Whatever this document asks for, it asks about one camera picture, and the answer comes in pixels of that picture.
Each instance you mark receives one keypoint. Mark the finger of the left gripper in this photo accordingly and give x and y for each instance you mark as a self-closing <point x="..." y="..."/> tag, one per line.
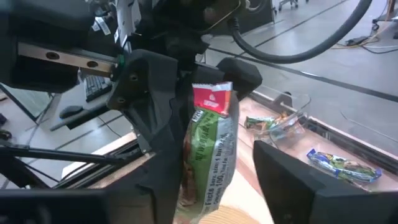
<point x="149" y="93"/>
<point x="245" y="77"/>

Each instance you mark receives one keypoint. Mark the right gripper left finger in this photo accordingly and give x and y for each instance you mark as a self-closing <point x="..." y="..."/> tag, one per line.
<point x="46" y="208"/>

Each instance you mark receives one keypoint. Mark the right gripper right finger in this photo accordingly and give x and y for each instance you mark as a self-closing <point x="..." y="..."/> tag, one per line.
<point x="295" y="199"/>

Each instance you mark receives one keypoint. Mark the orange-ended Quaker Chewy bar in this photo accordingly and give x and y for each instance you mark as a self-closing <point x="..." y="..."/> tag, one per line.
<point x="281" y="117"/>
<point x="259" y="123"/>

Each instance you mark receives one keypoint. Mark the purple-ended Quaker Chewy bar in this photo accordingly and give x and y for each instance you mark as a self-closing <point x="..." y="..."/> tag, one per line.
<point x="342" y="168"/>

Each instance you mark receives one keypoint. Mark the red-ended Quaker Chewy bar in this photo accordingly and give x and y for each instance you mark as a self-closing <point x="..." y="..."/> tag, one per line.
<point x="211" y="149"/>

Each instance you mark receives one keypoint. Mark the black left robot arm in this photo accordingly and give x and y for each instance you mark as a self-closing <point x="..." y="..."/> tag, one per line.
<point x="186" y="15"/>

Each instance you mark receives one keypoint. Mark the black computer keyboard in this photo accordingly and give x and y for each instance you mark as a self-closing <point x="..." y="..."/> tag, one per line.
<point x="98" y="87"/>

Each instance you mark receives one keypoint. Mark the black box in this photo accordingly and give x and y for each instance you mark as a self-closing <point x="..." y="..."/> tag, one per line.
<point x="259" y="15"/>

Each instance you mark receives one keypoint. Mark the clear plastic bin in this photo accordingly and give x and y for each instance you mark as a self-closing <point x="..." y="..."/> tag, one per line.
<point x="292" y="132"/>
<point x="357" y="146"/>

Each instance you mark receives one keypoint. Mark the round woven tan placemat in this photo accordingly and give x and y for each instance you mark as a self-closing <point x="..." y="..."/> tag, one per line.
<point x="230" y="217"/>

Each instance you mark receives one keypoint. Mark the grey desk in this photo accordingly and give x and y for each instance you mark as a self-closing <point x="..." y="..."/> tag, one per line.
<point x="71" y="93"/>

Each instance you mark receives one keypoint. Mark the black computer mouse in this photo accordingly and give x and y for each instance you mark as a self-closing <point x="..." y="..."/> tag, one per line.
<point x="71" y="111"/>

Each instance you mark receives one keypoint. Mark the office chair wheel base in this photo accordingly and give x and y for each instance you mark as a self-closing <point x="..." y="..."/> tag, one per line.
<point x="292" y="3"/>

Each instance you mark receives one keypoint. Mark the black power adapter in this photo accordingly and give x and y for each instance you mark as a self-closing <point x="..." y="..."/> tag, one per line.
<point x="357" y="41"/>

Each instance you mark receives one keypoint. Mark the black aluminium table frame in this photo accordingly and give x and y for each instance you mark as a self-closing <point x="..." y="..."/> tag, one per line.
<point x="62" y="154"/>

